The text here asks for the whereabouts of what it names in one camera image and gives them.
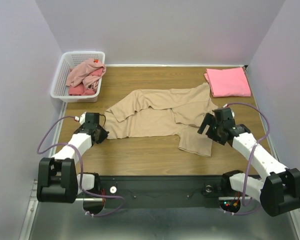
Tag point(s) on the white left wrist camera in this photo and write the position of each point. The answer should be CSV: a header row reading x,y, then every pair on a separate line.
x,y
80,119

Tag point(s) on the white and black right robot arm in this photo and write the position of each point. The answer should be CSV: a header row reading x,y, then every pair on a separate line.
x,y
278,187

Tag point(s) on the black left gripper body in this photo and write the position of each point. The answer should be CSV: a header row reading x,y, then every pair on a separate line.
x,y
103,134

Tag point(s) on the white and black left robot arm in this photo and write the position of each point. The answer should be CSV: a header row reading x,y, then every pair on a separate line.
x,y
57,180

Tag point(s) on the white perforated plastic basket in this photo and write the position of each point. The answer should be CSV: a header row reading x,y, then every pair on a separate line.
x,y
70,60

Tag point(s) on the dusty pink t shirt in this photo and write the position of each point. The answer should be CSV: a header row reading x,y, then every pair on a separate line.
x,y
86,67

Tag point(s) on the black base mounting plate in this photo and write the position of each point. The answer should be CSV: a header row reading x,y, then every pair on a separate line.
x,y
171,191

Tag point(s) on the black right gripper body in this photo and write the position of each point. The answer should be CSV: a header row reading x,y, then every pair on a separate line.
x,y
212,128

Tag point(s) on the folded bright pink t shirt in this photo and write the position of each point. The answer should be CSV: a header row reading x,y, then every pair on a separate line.
x,y
231,82

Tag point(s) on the beige t shirt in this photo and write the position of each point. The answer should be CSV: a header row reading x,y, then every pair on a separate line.
x,y
163,112

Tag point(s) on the aluminium frame rail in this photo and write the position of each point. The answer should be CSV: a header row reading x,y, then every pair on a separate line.
x,y
33,194

